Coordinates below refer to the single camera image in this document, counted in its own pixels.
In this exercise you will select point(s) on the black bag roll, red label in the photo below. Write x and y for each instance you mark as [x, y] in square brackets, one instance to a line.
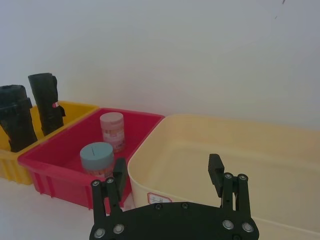
[46, 100]

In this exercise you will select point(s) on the pink-lidded round jar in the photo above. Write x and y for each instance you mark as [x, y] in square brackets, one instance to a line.
[113, 130]

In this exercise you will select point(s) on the cream plastic bin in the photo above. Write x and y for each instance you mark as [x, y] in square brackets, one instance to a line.
[225, 145]

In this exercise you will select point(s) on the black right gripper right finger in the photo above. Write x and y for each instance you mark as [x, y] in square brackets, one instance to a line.
[215, 172]

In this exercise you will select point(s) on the yellow plastic bin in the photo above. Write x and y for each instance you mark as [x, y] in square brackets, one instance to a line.
[75, 110]

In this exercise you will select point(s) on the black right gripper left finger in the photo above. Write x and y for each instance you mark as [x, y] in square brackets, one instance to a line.
[103, 200]

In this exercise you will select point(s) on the blue-lidded round jar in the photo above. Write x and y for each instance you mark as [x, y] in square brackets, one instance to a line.
[96, 152]

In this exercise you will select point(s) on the red plastic bin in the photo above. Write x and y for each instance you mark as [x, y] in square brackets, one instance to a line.
[62, 150]

